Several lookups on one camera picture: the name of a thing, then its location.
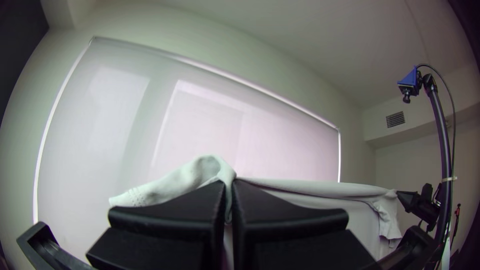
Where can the grey t-shirt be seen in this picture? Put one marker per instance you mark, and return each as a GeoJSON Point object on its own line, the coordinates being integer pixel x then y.
{"type": "Point", "coordinates": [360, 217]}

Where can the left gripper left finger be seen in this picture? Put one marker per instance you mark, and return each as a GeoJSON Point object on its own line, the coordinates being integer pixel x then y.
{"type": "Point", "coordinates": [168, 228]}

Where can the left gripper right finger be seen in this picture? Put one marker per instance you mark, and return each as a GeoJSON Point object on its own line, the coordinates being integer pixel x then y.
{"type": "Point", "coordinates": [292, 232]}

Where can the blue overhead camera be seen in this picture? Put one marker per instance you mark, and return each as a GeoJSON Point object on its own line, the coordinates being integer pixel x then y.
{"type": "Point", "coordinates": [409, 83]}

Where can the black camera pole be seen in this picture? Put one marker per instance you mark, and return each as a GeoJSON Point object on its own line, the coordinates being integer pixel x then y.
{"type": "Point", "coordinates": [442, 142]}

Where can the white window blind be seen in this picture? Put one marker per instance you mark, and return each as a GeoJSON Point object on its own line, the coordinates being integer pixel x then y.
{"type": "Point", "coordinates": [187, 142]}

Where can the wall air vent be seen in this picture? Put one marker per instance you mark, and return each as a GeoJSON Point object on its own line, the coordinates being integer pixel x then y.
{"type": "Point", "coordinates": [395, 119]}

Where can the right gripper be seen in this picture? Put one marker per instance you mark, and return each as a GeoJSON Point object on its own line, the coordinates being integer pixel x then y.
{"type": "Point", "coordinates": [420, 206]}

